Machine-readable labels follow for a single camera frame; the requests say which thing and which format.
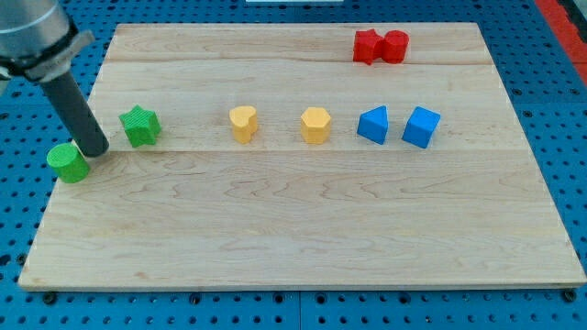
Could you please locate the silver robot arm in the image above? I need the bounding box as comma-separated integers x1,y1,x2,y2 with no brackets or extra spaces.
1,0,94,83

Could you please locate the yellow heart block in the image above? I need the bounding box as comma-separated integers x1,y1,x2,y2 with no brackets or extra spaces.
228,105,258,144

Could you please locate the red star block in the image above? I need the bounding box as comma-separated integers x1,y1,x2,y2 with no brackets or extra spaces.
352,29,384,65

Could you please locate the green star block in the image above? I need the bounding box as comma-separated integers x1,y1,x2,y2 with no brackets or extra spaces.
119,105,161,148

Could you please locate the light wooden board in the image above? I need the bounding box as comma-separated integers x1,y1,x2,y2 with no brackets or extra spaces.
18,23,586,292

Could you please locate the yellow hexagon block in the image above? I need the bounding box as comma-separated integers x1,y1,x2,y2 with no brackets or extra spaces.
300,107,331,144

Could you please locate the blue triangle block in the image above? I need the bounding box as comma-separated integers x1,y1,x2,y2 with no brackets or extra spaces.
357,105,389,145

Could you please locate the blue cube block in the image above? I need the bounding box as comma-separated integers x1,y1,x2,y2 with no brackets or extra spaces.
402,106,441,149

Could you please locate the red cylinder block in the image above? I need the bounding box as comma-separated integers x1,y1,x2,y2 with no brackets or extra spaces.
382,30,409,64

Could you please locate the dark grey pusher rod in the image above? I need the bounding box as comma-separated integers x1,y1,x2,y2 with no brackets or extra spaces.
40,71,109,158

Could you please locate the green cylinder block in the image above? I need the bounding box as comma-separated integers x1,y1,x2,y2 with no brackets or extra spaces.
46,143,90,183

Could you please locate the red strip at corner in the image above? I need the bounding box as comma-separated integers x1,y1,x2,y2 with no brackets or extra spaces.
535,0,586,83

